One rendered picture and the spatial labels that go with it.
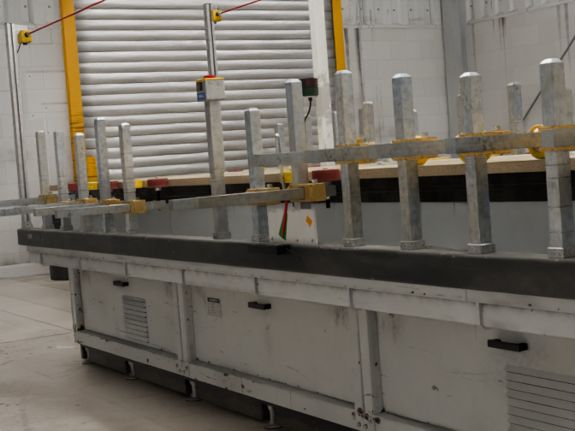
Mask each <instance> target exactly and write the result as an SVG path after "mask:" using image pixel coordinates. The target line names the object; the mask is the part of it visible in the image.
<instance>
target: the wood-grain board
mask: <svg viewBox="0 0 575 431"><path fill-rule="evenodd" d="M569 156H570V170H575V151H569ZM374 164H375V163H368V164H359V178H360V179H374V178H395V177H399V176H398V164H391V165H387V164H385V165H376V166H372V165H374ZM323 168H328V169H329V168H339V169H340V176H341V165H339V166H325V167H310V168H308V174H309V181H310V180H312V176H311V171H312V170H318V169H323ZM487 170H488V174H503V173H524V172H546V166H545V159H537V158H535V157H533V156H532V155H531V154H524V155H510V156H491V157H490V158H489V160H487ZM279 173H280V169H268V170H265V171H264V180H265V183H267V182H280V175H279ZM461 174H465V163H464V162H463V161H462V160H461V159H460V158H453V159H439V160H428V161H427V162H426V163H425V164H423V165H418V176H439V175H461ZM159 178H168V183H169V186H202V185H210V174H185V175H175V176H164V177H159ZM224 178H225V184H245V183H250V181H249V171H240V172H225V173H224ZM148 179H156V177H153V178H142V179H135V180H142V187H147V180H148ZM51 191H58V185H55V186H50V192H51Z"/></svg>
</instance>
